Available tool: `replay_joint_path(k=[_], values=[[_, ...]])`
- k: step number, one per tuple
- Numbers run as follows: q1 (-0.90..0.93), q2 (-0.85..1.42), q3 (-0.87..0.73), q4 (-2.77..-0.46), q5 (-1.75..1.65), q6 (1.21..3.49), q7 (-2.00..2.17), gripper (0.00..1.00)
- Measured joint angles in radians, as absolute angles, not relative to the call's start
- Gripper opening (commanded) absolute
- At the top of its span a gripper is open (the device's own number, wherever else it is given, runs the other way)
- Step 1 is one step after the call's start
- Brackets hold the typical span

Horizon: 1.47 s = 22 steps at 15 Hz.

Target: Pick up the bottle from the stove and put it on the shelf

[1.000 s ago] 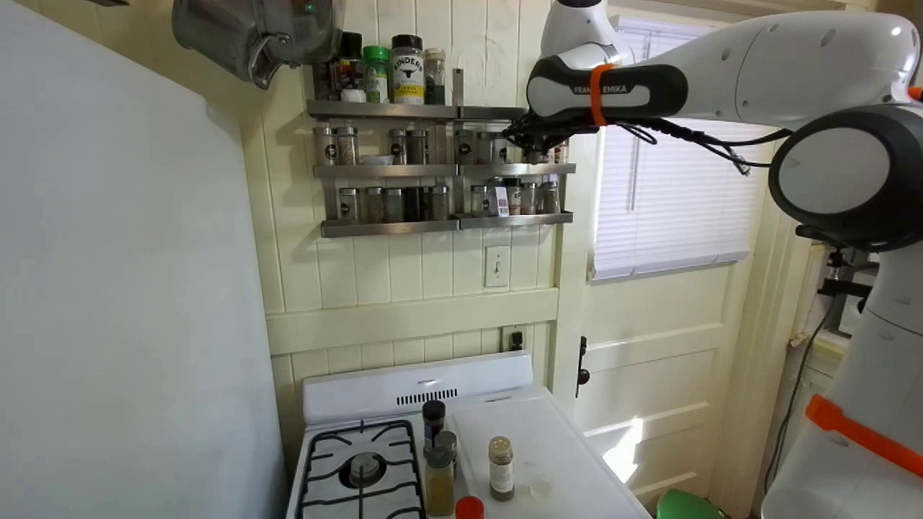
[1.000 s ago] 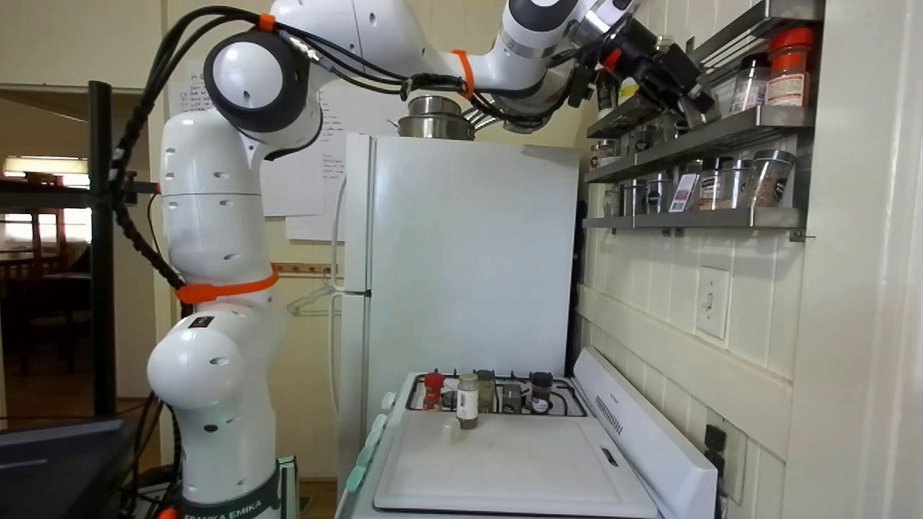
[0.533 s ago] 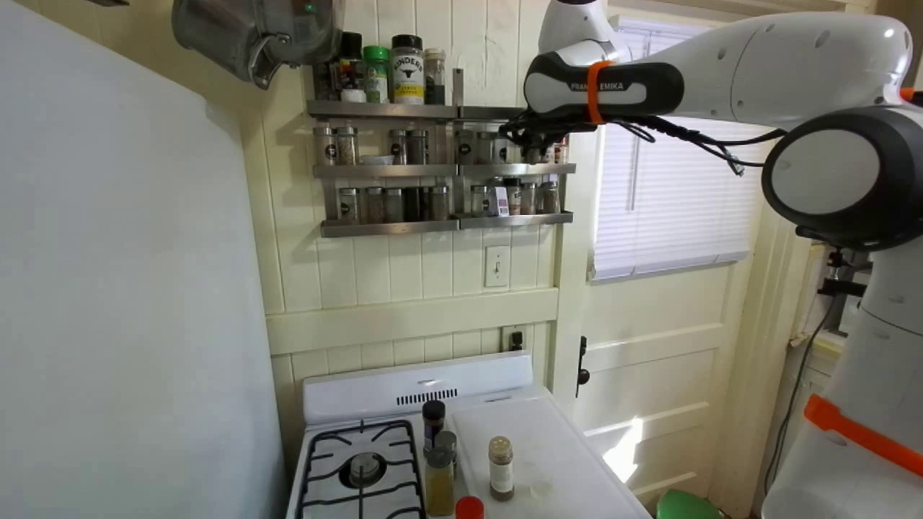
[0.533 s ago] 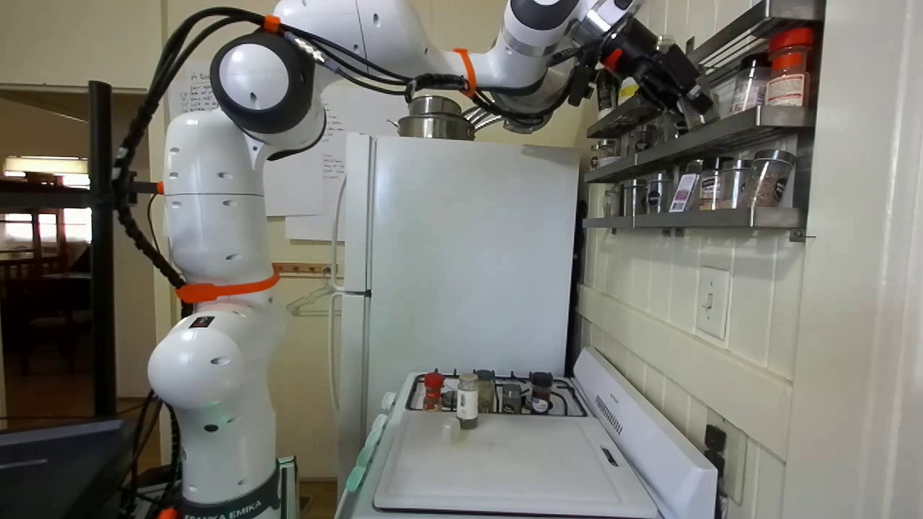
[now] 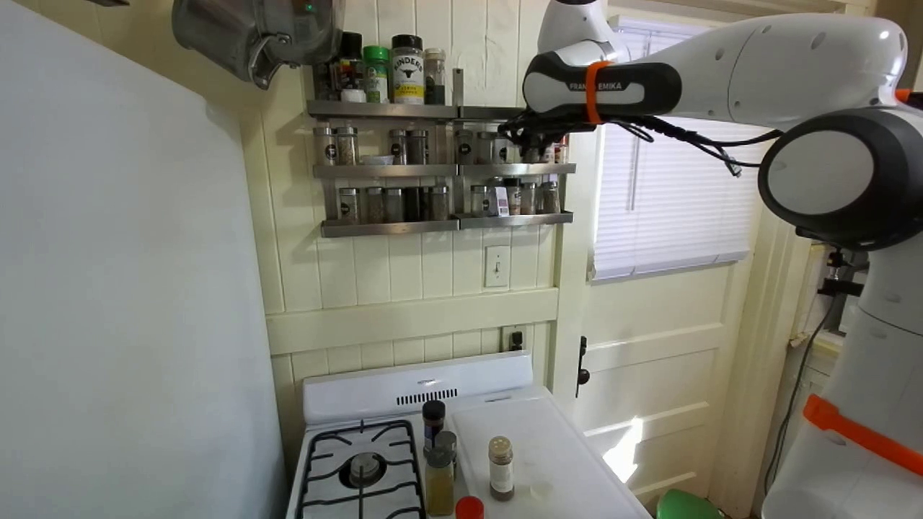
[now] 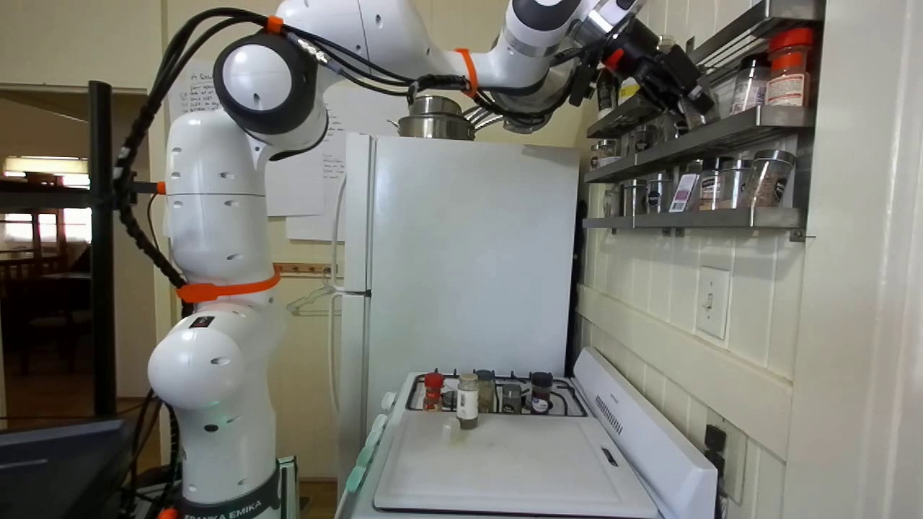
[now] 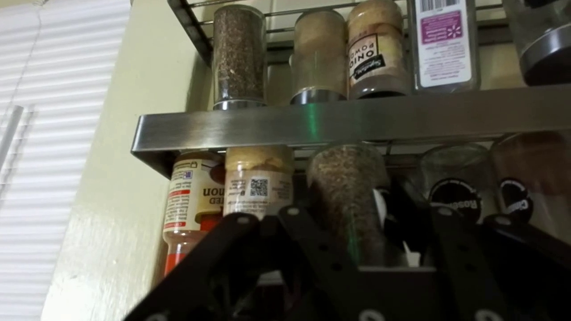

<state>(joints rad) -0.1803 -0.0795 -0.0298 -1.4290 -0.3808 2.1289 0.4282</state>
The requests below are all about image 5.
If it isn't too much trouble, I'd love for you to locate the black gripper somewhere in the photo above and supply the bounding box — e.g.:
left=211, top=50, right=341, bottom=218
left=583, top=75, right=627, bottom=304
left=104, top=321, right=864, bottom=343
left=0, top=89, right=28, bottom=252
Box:
left=495, top=104, right=583, bottom=148

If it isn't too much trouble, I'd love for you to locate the small dark bottle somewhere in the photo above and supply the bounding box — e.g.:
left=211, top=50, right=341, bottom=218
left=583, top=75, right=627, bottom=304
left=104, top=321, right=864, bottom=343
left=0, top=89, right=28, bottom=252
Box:
left=423, top=50, right=451, bottom=108

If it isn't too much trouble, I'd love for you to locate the green lid bottle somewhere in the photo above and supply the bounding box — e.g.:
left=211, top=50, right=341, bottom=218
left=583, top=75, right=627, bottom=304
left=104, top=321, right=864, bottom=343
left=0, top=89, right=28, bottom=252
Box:
left=360, top=45, right=391, bottom=108

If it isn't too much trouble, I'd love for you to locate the dark sauce bottle black cap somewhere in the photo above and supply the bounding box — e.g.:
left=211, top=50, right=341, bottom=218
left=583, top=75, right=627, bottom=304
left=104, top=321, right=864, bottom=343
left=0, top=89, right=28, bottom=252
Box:
left=332, top=30, right=371, bottom=108

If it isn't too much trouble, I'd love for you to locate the white gas stove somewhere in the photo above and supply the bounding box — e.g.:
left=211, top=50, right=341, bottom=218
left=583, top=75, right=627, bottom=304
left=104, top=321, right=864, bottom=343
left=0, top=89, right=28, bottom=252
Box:
left=282, top=349, right=658, bottom=519

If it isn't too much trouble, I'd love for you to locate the black lid spice bottle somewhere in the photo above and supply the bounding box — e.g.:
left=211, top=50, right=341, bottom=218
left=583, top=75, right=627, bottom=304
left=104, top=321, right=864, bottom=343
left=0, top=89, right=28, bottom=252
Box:
left=422, top=398, right=451, bottom=448

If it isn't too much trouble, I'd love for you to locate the beige lid spice bottle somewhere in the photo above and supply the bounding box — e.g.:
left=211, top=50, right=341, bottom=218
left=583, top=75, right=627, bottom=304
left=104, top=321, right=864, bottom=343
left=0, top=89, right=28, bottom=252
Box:
left=487, top=434, right=518, bottom=506

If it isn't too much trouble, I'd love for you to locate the yellow spice bottle grey lid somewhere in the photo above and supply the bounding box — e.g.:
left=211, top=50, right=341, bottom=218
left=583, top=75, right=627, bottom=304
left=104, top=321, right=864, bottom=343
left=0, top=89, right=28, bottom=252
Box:
left=423, top=427, right=461, bottom=519

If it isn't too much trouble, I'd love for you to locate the large jar white label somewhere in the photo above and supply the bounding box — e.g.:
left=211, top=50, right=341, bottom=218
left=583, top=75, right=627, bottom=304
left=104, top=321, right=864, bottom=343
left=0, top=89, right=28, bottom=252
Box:
left=386, top=32, right=430, bottom=108

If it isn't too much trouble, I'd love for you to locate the dark content spice jar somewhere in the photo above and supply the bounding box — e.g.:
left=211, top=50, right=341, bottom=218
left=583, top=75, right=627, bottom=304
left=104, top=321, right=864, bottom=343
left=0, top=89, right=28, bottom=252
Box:
left=400, top=185, right=433, bottom=225

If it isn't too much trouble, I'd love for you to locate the white window blind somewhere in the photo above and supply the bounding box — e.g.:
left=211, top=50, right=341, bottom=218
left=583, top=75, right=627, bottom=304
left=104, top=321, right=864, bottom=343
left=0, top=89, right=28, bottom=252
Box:
left=585, top=19, right=774, bottom=285

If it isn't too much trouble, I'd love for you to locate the steel hanging pan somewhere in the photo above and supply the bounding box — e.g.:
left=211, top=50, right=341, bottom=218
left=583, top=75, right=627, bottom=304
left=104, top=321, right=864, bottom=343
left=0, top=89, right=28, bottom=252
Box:
left=286, top=0, right=345, bottom=69

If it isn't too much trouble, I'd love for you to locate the black door latch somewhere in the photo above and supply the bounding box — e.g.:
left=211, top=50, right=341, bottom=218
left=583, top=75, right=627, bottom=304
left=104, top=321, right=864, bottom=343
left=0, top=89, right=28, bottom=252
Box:
left=570, top=334, right=593, bottom=398

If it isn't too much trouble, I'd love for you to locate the cream panelled door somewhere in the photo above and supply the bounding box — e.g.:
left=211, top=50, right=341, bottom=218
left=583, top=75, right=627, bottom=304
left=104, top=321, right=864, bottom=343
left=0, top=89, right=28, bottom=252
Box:
left=559, top=258, right=774, bottom=509

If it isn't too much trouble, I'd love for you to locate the black burner grate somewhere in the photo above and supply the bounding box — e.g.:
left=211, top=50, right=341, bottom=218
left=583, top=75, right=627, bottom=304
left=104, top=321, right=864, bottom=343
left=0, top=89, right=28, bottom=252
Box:
left=292, top=415, right=430, bottom=519

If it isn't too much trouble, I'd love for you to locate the round gas burner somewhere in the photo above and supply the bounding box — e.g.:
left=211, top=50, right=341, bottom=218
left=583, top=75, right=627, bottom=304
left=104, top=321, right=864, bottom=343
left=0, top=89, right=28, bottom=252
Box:
left=341, top=450, right=390, bottom=490

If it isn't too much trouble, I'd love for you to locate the green stool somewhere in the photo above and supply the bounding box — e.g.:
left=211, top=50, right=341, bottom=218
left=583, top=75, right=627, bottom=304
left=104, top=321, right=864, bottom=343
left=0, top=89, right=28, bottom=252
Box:
left=654, top=489, right=730, bottom=519

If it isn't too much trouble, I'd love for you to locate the white refrigerator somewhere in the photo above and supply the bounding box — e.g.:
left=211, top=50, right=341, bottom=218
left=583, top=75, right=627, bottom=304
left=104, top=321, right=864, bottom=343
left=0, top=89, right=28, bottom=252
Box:
left=0, top=0, right=289, bottom=519

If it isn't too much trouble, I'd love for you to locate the short orange velcro strap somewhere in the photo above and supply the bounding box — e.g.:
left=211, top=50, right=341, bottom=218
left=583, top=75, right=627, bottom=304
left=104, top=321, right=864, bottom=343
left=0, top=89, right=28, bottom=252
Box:
left=583, top=58, right=618, bottom=128

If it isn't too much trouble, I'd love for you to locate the steel wall spice rack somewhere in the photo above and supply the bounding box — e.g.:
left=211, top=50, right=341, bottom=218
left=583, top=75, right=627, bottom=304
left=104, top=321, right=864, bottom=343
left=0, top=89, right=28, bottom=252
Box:
left=305, top=99, right=583, bottom=241

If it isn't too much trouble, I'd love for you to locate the white wall outlet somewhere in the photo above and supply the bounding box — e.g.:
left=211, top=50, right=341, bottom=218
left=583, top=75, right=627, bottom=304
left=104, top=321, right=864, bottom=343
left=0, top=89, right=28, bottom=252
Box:
left=482, top=245, right=514, bottom=293

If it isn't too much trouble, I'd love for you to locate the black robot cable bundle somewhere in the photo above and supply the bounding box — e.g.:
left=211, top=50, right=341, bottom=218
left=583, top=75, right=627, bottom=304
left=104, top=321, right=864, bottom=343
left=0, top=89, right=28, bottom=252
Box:
left=614, top=114, right=801, bottom=182

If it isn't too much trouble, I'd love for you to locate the black clamp mount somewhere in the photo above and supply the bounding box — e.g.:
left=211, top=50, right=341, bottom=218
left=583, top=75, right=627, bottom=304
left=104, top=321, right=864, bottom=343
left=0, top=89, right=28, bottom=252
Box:
left=815, top=244, right=864, bottom=339

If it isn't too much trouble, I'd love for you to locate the long orange velcro strap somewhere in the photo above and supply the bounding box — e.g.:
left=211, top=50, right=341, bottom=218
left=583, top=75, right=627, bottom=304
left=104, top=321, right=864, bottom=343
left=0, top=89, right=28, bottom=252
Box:
left=801, top=392, right=923, bottom=479

